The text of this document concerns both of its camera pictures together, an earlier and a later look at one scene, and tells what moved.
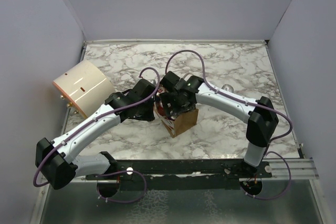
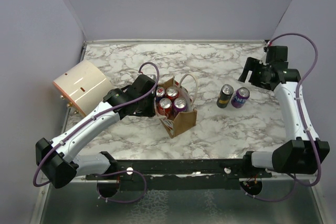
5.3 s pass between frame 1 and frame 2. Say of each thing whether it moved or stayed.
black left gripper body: stayed
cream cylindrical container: stayed
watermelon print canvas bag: stayed
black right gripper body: moved
